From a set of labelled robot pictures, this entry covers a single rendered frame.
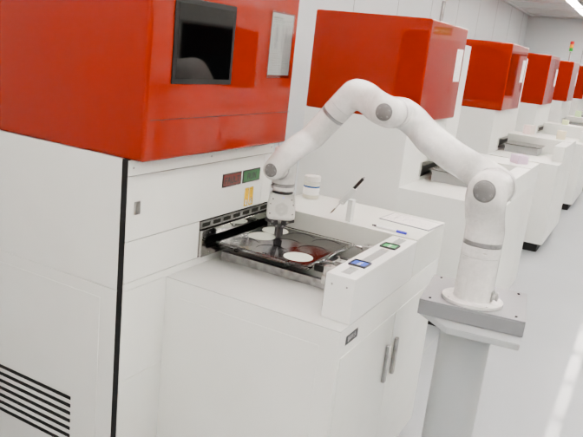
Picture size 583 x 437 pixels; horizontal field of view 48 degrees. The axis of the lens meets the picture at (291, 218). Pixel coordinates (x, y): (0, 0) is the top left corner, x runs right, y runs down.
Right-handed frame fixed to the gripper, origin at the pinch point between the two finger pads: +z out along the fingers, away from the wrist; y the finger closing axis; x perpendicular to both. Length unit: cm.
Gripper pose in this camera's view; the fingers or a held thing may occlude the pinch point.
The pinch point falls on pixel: (278, 231)
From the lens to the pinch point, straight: 240.7
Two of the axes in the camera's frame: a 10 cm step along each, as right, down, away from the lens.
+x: -0.9, -2.6, 9.6
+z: -1.0, 9.6, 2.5
